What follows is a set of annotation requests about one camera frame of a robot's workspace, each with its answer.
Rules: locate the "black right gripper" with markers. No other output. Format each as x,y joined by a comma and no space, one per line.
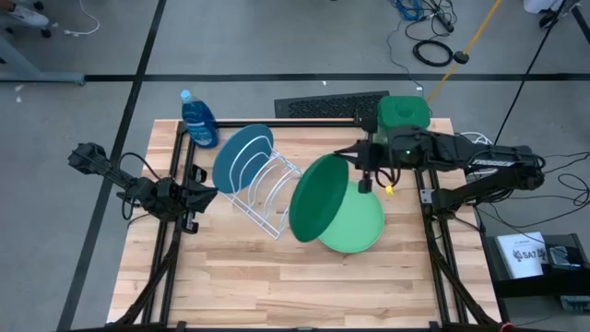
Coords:
392,150

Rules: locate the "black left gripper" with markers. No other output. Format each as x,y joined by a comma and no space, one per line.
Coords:
173,198

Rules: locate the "dark blue plate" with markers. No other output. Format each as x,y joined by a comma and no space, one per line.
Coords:
230,166

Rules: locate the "dark green plate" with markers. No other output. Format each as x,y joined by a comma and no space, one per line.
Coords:
318,198

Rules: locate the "light green plate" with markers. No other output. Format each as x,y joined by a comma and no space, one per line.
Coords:
359,221

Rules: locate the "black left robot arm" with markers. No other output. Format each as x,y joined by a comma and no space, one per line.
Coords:
120,177

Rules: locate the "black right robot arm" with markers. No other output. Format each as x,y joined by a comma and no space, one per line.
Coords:
484,159

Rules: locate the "black floor grille mat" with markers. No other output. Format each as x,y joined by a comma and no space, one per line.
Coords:
322,105

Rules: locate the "green wipes container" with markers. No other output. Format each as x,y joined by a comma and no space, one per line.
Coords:
403,110

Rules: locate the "blue dish soap bottle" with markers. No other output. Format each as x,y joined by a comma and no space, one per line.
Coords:
199,122

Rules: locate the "black round puck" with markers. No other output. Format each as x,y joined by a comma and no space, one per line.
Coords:
461,57

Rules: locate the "black power strip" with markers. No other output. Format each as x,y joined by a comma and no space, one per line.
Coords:
444,22

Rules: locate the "white box with label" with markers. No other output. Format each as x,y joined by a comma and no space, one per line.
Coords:
523,256

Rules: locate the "black tripod pole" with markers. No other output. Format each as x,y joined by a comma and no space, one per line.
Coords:
530,67

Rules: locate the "black side cart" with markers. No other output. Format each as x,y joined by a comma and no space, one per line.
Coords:
530,288

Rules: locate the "grey desk leg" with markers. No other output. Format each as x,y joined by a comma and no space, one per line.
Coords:
18,62

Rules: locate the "person's foot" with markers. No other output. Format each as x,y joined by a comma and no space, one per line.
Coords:
548,11

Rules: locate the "black metal table frame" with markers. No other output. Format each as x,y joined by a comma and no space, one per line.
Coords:
433,258

